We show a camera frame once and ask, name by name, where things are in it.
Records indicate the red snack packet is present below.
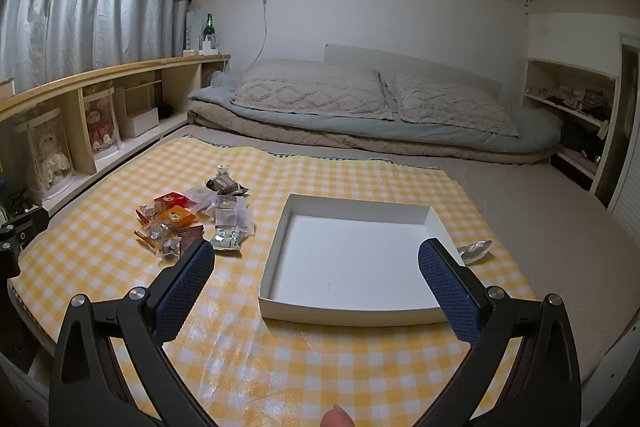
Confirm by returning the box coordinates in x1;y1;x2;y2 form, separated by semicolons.
152;191;188;208

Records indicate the beige textured pillow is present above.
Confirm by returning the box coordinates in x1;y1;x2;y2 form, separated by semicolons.
230;59;396;122
385;74;521;138

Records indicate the frosted packet pink donut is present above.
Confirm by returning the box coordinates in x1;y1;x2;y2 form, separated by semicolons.
182;186;217;202

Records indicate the person's right hand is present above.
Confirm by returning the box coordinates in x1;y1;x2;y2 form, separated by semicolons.
321;404;357;427

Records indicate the white hanging cable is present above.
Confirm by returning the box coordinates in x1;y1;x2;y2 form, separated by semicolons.
254;0;274;62

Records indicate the clear wrapper right of box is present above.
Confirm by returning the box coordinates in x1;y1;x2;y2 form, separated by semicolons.
456;239;493;265

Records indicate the brown snack packet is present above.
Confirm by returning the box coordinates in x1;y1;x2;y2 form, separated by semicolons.
176;224;206;258

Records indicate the pile of dark clothes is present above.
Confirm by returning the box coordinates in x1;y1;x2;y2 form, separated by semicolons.
560;127;608;164

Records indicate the framed doll picture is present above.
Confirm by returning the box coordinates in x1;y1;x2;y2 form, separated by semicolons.
22;107;76;198

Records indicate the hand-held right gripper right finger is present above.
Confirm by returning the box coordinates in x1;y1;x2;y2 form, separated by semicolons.
418;238;583;427

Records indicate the grey headboard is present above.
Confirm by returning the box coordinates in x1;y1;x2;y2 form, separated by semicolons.
324;44;503;95

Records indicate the yellow checked mat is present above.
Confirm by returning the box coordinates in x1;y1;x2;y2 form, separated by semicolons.
7;136;538;427

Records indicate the clear packet dark brownie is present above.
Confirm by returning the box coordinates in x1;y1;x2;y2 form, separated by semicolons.
205;174;250;198

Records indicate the white wall shelf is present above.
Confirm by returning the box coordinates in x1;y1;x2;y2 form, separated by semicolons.
522;58;621;195

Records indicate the frosted packet purple donut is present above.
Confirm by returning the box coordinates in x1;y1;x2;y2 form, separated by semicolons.
215;208;255;238

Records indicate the orange snack packet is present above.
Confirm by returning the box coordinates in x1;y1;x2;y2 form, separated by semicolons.
145;204;198;228

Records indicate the pile of light clothes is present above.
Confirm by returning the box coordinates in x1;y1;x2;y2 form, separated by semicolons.
535;84;613;112

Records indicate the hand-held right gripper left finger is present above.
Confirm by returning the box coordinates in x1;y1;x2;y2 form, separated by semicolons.
48;239;216;427

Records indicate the beige fleece blanket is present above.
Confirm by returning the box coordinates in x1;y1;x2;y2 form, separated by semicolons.
186;99;558;165

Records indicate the grey curtain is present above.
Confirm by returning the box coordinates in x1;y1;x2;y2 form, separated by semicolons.
0;0;193;95

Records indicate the clear packet round cake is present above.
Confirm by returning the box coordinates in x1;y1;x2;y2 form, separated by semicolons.
210;231;243;254

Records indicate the framed picture on shelf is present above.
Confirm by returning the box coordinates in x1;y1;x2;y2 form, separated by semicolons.
82;88;122;152

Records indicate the wooden bedside shelf unit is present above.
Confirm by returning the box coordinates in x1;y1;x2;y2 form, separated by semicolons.
0;53;232;218

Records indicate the white cardboard box tray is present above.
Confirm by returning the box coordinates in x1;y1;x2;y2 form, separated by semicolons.
258;193;463;327

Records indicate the white storage box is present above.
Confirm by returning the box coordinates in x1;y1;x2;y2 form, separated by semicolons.
125;109;160;138

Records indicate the frosted packet beige donut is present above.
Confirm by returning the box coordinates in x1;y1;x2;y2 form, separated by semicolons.
209;194;248;214

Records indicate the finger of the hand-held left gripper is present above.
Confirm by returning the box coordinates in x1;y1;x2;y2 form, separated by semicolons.
0;206;51;279

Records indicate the wooden organizer frame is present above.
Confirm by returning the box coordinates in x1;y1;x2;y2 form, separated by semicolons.
122;79;163;115

